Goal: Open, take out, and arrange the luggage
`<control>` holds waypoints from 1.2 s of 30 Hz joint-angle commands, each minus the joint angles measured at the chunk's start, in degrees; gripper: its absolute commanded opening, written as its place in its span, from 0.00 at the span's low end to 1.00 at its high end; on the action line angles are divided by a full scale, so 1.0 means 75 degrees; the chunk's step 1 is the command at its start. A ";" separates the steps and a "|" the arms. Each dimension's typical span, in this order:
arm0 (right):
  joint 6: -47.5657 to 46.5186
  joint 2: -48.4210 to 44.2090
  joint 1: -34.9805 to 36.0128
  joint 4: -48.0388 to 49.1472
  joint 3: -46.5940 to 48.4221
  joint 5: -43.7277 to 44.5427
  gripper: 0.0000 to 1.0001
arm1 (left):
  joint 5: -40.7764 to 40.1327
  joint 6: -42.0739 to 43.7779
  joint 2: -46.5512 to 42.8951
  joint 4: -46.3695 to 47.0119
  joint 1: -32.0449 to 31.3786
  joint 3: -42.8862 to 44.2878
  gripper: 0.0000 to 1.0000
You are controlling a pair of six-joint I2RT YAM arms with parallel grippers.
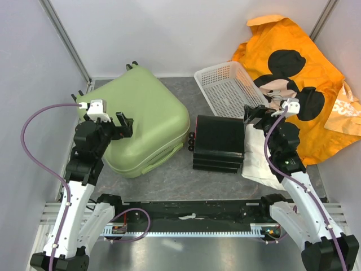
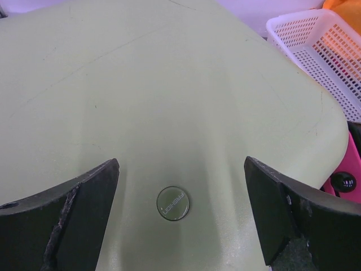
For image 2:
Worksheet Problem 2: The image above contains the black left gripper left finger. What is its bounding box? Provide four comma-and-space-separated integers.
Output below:
1, 159, 120, 270

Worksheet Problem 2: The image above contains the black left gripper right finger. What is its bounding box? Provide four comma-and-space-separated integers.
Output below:
244, 156, 360, 271

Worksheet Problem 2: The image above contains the green hard-shell suitcase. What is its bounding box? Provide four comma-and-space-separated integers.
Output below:
1, 1, 348, 270

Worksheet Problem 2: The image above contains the black box with pink ends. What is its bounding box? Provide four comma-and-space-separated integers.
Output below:
321, 121, 360, 203

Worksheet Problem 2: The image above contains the white perforated plastic basket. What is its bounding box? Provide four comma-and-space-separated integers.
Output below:
266, 9, 360, 123

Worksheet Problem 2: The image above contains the orange cartoon mouse cloth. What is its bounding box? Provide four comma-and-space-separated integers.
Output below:
322, 0, 360, 22

